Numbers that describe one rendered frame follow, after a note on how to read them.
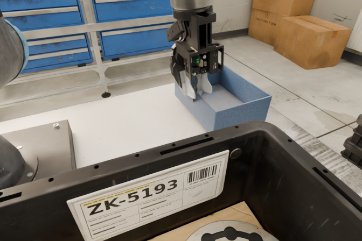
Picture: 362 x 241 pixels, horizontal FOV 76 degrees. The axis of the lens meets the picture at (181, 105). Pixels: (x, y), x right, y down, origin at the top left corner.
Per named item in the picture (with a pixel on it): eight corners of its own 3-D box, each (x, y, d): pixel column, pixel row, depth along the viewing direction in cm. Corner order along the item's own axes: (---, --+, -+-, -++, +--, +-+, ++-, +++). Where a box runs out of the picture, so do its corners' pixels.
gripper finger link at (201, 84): (204, 111, 51) (203, 75, 45) (193, 98, 55) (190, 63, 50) (217, 106, 52) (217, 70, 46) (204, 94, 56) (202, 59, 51)
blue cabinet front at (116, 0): (103, 59, 185) (87, -20, 154) (183, 45, 211) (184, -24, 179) (104, 61, 183) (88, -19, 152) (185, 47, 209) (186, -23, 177)
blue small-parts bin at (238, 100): (174, 94, 64) (174, 71, 61) (218, 84, 70) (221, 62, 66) (213, 138, 50) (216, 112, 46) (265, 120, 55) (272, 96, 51)
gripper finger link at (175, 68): (174, 89, 50) (171, 51, 45) (172, 86, 51) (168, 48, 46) (194, 84, 51) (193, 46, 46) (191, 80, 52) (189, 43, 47)
